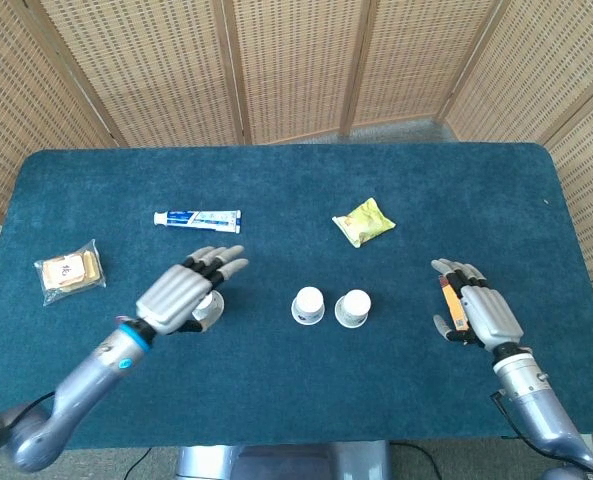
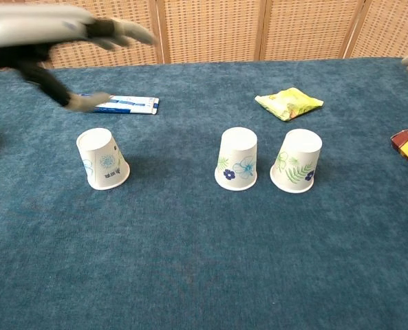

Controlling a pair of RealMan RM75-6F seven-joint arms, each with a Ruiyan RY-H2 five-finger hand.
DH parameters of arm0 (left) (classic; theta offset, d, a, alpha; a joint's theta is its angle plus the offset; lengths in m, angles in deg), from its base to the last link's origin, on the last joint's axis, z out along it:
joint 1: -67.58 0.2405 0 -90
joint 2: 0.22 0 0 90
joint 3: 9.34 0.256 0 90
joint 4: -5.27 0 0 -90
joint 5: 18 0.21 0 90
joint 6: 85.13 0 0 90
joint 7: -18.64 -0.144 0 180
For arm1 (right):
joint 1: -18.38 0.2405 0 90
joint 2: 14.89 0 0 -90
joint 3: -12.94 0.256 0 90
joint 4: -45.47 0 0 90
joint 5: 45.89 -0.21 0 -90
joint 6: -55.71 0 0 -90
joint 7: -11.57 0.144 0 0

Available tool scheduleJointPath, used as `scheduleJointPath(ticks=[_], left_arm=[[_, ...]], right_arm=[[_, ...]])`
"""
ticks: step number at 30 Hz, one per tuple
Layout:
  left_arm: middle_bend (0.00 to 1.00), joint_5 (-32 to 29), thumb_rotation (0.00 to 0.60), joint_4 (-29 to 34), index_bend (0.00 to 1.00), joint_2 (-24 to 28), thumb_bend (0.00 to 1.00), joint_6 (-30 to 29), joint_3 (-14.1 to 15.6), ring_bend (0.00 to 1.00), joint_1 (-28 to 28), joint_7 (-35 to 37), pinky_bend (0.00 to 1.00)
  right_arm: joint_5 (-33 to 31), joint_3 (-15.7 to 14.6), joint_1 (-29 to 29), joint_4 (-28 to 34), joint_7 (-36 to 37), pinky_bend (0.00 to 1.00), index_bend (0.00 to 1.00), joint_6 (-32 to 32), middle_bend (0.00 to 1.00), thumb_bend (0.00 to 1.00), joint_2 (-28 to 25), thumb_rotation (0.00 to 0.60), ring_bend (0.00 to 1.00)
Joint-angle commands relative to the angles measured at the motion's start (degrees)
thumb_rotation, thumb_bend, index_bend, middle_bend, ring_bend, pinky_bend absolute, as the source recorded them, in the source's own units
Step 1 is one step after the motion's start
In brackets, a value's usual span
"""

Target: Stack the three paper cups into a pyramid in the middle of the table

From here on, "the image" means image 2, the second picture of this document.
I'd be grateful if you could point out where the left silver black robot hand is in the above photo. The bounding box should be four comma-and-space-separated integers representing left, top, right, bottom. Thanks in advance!
0, 3, 158, 113

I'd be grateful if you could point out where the paper cup with printed text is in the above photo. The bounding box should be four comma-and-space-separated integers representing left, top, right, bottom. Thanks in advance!
76, 127, 131, 191

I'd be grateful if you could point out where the paper cup green fern print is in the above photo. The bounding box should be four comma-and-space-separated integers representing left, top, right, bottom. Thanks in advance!
269, 128, 323, 194

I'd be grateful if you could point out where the paper cup large blue flower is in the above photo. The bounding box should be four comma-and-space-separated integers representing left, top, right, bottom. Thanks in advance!
214, 126, 259, 192

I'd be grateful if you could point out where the wicker folding screen panel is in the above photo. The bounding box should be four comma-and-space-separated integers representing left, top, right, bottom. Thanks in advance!
14, 0, 165, 69
341, 0, 408, 59
0, 0, 53, 72
255, 0, 368, 62
155, 0, 270, 65

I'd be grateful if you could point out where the blue white toothpaste tube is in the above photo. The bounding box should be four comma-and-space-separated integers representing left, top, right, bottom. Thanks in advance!
75, 92, 160, 116

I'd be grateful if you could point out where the yellow green snack packet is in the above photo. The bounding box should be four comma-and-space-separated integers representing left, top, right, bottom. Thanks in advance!
254, 87, 325, 122

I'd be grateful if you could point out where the teal blue table cloth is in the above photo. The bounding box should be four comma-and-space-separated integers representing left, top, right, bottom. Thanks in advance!
0, 56, 408, 330

